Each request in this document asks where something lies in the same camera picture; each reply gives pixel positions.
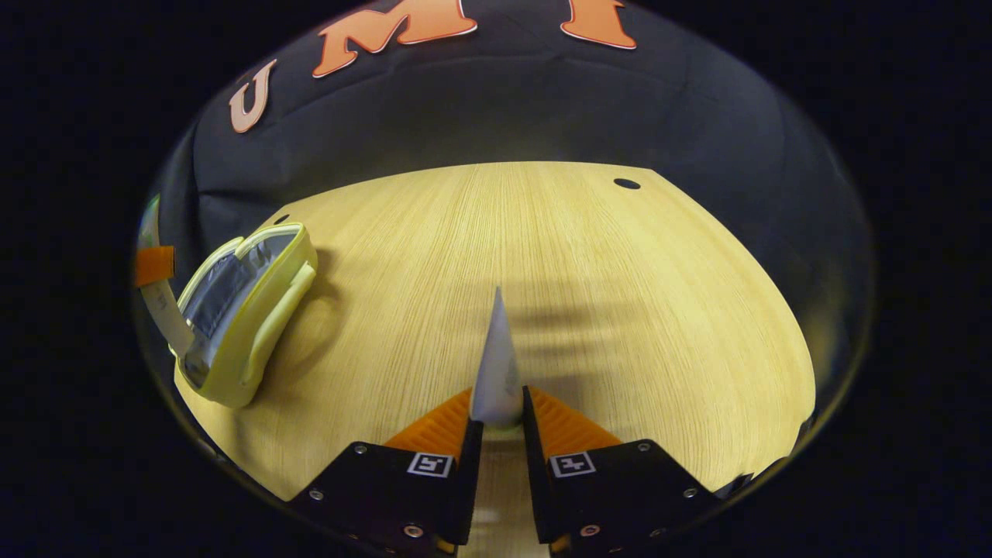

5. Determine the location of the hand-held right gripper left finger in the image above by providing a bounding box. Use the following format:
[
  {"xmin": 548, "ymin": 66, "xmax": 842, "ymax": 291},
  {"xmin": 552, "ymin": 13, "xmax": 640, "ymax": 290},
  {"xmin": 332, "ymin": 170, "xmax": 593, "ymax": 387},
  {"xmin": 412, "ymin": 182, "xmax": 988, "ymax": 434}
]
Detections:
[{"xmin": 287, "ymin": 387, "xmax": 485, "ymax": 555}]

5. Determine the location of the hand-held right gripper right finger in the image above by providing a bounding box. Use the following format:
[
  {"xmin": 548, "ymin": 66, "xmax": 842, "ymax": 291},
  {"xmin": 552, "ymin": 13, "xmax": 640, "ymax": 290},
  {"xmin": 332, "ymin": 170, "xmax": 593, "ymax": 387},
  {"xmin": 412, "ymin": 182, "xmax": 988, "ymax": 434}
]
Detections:
[{"xmin": 522, "ymin": 385, "xmax": 725, "ymax": 547}]

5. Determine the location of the small silver skin care tube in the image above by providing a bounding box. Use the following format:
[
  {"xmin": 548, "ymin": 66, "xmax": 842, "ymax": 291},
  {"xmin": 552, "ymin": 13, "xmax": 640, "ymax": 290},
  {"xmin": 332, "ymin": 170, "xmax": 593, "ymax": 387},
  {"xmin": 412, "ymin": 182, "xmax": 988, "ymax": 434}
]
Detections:
[{"xmin": 469, "ymin": 285, "xmax": 524, "ymax": 429}]

